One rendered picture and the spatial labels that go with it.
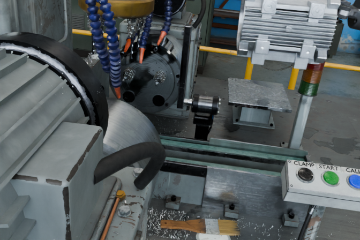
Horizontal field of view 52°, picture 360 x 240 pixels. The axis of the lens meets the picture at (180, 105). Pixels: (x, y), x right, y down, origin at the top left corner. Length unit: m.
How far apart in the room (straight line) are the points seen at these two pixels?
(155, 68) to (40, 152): 0.89
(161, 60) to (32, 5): 0.42
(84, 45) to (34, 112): 4.19
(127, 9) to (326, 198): 0.57
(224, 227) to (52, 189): 0.75
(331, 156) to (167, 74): 0.67
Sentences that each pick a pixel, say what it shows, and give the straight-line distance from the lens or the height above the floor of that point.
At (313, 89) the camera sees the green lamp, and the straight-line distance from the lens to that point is 1.28.
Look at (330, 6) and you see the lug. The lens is 0.88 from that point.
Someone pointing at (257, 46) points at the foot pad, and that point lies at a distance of 0.85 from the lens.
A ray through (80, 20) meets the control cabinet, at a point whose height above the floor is 0.45.
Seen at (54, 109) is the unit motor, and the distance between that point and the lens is 0.37.
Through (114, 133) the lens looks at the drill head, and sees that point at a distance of 0.66.
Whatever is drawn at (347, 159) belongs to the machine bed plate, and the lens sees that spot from 1.46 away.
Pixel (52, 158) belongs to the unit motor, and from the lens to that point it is 0.31.
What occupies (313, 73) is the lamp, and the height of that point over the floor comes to 1.11.
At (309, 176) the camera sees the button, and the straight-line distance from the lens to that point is 0.78.
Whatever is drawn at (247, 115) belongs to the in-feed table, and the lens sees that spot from 1.51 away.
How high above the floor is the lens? 1.48
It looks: 25 degrees down
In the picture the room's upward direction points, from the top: 6 degrees clockwise
